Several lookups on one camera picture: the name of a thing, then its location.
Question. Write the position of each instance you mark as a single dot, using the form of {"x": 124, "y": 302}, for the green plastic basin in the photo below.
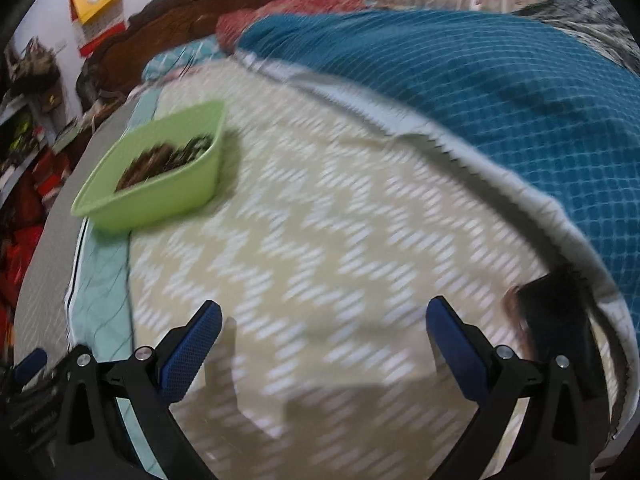
{"x": 150, "y": 205}

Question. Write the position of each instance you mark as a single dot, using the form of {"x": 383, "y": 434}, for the carved wooden headboard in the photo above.
{"x": 165, "y": 15}

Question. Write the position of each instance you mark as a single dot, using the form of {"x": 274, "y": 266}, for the blue checked quilt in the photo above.
{"x": 450, "y": 85}

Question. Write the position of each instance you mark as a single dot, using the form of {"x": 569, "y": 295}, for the brown handbag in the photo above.
{"x": 32, "y": 67}

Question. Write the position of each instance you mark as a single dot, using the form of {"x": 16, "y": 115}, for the dark patterned blanket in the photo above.
{"x": 590, "y": 15}

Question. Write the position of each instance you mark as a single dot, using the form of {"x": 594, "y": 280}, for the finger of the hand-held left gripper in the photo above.
{"x": 30, "y": 364}

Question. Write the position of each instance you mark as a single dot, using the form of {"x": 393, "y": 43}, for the black smartphone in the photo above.
{"x": 555, "y": 320}

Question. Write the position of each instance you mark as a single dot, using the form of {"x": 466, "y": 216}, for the red floral pillow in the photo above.
{"x": 235, "y": 25}

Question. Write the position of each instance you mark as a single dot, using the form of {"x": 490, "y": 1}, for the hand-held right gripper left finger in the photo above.
{"x": 192, "y": 350}

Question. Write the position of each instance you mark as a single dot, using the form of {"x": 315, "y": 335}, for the teal patterned pillow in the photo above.
{"x": 175, "y": 57}

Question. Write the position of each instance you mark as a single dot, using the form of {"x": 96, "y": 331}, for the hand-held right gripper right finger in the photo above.
{"x": 455, "y": 355}

